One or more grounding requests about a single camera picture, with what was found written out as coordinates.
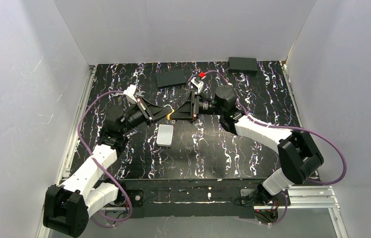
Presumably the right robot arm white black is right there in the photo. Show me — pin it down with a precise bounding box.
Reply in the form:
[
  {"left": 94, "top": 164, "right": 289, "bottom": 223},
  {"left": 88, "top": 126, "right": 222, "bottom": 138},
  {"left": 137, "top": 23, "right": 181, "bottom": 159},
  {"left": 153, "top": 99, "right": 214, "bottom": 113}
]
[{"left": 168, "top": 86, "right": 324, "bottom": 206}]

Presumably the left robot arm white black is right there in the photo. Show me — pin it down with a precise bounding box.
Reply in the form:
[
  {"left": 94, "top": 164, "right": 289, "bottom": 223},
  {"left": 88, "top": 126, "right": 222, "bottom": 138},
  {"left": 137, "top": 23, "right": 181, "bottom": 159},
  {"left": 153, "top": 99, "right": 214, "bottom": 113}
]
[{"left": 43, "top": 97, "right": 172, "bottom": 238}]

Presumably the silver open-end wrench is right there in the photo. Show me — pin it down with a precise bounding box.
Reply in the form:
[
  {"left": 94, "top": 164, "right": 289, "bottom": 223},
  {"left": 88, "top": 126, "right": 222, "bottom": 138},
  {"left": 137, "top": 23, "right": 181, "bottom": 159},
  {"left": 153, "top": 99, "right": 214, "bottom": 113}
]
[{"left": 113, "top": 91, "right": 146, "bottom": 98}]

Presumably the black flat pad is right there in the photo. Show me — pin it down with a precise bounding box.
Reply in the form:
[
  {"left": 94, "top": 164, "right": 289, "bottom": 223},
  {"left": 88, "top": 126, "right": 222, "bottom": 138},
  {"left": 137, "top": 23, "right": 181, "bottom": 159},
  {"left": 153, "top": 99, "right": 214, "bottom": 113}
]
[{"left": 155, "top": 69, "right": 187, "bottom": 88}]

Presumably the black rectangular box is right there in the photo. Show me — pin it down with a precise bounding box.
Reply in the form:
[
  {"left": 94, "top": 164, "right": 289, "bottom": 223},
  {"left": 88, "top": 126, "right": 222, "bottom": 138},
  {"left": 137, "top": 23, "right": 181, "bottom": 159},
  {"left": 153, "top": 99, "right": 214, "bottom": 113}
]
[{"left": 228, "top": 57, "right": 259, "bottom": 73}]

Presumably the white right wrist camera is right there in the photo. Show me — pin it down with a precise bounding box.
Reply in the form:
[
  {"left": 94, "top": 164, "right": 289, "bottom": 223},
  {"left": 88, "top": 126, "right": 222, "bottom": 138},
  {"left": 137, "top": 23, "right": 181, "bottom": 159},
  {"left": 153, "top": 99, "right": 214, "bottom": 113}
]
[{"left": 191, "top": 72, "right": 206, "bottom": 94}]

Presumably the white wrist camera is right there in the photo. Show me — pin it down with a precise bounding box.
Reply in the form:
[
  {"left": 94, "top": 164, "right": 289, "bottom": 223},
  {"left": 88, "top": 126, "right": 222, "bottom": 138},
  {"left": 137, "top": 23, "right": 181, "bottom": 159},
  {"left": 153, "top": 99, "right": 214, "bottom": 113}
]
[
  {"left": 191, "top": 72, "right": 206, "bottom": 94},
  {"left": 122, "top": 84, "right": 137, "bottom": 104}
]

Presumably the white network switch box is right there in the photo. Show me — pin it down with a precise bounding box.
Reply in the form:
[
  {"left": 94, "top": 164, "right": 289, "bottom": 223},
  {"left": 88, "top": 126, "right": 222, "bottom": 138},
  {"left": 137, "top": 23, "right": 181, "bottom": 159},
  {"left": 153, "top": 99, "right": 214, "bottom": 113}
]
[{"left": 156, "top": 124, "right": 174, "bottom": 147}]

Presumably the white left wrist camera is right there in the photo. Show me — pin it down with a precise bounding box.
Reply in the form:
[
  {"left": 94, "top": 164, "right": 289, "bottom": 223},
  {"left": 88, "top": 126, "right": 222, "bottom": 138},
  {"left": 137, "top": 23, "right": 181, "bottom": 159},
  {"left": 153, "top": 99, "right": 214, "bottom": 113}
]
[{"left": 122, "top": 84, "right": 137, "bottom": 104}]

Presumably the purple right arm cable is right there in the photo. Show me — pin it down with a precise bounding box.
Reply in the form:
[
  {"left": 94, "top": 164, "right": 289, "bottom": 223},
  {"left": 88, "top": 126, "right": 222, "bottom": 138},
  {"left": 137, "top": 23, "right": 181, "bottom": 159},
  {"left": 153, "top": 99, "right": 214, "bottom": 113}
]
[{"left": 203, "top": 69, "right": 348, "bottom": 225}]

